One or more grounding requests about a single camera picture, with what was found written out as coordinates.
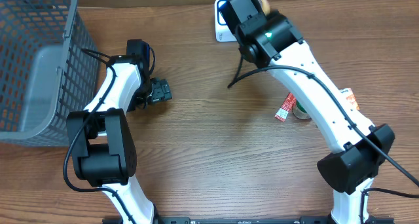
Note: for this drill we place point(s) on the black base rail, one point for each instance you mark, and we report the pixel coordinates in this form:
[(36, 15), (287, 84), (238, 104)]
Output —
[(301, 220)]

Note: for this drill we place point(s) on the green lid jar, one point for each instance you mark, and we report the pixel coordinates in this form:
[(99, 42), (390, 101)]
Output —
[(299, 111)]

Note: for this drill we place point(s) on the grey plastic basket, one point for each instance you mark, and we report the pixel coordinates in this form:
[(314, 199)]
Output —
[(44, 73)]

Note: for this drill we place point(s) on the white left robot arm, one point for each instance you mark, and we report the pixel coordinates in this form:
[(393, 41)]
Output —
[(102, 154)]

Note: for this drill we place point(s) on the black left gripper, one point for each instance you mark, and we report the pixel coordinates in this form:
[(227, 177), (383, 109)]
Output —
[(162, 90)]

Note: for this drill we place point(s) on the white barcode scanner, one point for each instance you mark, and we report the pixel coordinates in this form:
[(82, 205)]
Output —
[(222, 32)]

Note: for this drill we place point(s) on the orange tissue pack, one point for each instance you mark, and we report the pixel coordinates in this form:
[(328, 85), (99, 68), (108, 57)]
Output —
[(350, 97)]

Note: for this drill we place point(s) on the red stick sachet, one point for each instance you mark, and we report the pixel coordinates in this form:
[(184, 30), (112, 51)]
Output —
[(286, 107)]

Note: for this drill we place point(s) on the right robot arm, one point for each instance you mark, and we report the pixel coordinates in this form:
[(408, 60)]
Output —
[(357, 146)]

